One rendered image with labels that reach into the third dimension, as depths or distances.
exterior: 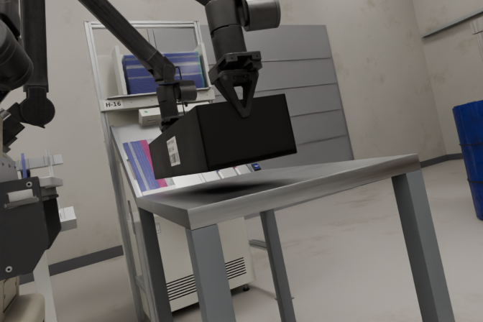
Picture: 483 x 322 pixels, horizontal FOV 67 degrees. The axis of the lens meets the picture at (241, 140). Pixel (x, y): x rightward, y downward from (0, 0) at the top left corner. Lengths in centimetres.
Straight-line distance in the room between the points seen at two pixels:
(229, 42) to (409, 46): 771
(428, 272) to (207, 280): 42
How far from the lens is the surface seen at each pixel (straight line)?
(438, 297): 80
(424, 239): 76
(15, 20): 71
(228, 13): 65
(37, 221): 73
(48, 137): 471
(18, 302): 93
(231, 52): 62
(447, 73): 831
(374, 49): 748
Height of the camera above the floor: 85
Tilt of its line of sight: 3 degrees up
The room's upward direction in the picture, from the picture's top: 11 degrees counter-clockwise
